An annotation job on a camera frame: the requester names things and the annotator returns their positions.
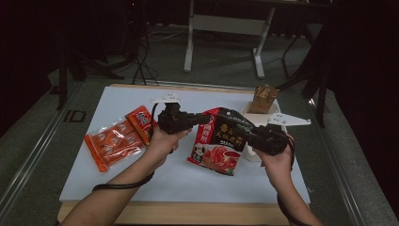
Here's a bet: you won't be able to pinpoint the black floor socket plate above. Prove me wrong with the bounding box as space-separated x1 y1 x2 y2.
63 109 88 123

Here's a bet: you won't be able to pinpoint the person's left hand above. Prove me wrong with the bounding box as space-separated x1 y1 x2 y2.
144 128 192 169

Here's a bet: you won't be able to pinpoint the black angled stand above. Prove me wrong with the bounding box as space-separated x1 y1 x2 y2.
266 18 334 128

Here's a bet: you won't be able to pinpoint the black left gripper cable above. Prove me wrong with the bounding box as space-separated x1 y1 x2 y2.
91 103 160 193

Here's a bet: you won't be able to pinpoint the small red-orange sauce packet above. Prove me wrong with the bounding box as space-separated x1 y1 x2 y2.
125 105 158 147

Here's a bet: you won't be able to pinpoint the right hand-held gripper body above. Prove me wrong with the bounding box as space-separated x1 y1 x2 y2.
247 112 311 156

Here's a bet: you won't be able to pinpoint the wooden table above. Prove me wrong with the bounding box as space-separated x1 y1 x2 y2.
56 83 313 226

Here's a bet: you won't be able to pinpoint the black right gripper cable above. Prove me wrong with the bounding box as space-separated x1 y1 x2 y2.
276 134 312 226

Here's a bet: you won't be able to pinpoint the white metal desk frame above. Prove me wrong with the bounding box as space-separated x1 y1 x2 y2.
183 0 277 79

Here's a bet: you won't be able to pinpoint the black tripod stand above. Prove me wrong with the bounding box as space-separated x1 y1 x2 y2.
56 0 126 111

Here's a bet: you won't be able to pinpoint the red and black soup packet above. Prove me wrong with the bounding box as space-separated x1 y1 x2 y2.
186 106 257 177

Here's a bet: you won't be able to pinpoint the metal floor rail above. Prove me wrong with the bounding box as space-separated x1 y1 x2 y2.
0 81 83 215
309 98 369 226

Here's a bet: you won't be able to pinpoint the clear bag of orange sachets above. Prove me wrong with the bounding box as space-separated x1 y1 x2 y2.
84 119 149 173

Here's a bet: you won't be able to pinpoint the white table board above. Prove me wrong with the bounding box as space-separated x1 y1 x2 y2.
59 86 311 205

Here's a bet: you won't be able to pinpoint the white floor cable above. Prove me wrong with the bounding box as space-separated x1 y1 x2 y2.
146 23 190 43

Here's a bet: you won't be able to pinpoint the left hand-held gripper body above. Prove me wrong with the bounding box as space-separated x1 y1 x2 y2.
150 92 198 136

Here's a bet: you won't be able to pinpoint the white compartment tray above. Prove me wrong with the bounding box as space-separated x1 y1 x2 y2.
240 103 288 163

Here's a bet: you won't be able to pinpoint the gold foil packet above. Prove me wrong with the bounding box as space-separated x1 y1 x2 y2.
248 84 280 115

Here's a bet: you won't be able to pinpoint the person's right hand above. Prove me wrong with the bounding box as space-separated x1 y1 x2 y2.
253 135 295 189

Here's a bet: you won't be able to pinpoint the black floor cables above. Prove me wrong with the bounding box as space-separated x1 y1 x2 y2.
131 0 161 87

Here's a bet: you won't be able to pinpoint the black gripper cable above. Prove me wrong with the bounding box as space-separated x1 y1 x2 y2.
276 134 312 226
91 103 160 193

